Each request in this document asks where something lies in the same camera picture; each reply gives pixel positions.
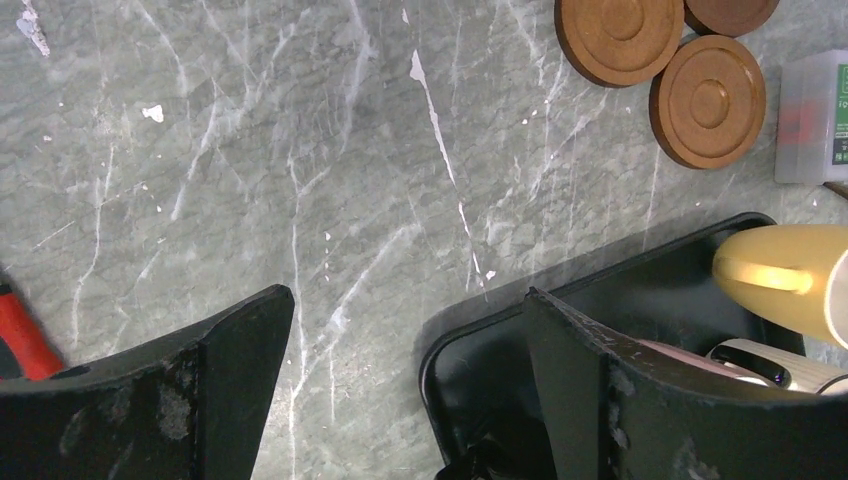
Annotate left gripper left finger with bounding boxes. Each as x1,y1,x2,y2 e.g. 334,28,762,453
1,284,295,479

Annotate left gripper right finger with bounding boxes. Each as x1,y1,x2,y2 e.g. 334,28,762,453
522,289,847,479

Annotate yellow mug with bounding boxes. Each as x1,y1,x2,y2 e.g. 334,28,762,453
712,224,847,348

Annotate brown wooden coaster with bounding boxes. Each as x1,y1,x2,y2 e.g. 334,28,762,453
649,35,767,170
554,0,684,88
684,0,779,37

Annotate pink mug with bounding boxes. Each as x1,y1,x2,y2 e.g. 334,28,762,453
639,340,776,387

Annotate black plastic tray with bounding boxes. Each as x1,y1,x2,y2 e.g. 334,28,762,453
419,212,805,479

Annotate green screw bit box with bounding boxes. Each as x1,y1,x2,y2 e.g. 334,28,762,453
775,50,847,185

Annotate red handled adjustable wrench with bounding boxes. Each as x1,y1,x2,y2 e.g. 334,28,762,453
1,281,65,381

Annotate black handled cream mug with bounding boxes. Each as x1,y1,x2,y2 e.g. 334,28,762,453
708,338,847,395

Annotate yellow handled pliers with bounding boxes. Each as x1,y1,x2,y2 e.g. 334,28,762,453
823,182,848,200

